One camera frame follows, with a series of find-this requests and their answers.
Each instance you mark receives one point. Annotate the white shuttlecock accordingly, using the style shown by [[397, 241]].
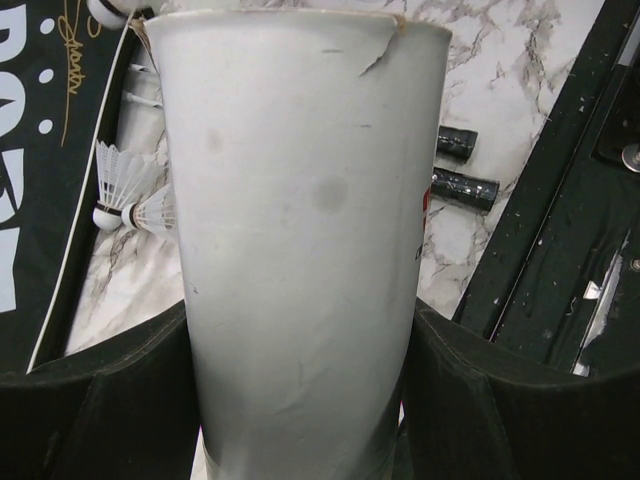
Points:
[[113, 14], [123, 179]]

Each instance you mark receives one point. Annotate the right badminton racket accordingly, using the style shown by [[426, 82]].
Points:
[[456, 143]]

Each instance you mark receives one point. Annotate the white shuttlecock tube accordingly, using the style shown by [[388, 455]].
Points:
[[301, 146]]

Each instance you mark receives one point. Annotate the black sport racket bag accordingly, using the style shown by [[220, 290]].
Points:
[[62, 75]]

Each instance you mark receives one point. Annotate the left badminton racket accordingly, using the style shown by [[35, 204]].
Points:
[[475, 193]]

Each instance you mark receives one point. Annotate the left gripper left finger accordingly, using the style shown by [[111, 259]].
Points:
[[125, 408]]

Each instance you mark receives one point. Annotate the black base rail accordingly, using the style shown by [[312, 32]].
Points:
[[558, 282]]

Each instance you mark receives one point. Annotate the badminton racket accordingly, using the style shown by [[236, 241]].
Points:
[[456, 143], [475, 193]]

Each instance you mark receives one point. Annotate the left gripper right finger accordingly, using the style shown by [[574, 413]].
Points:
[[477, 411]]

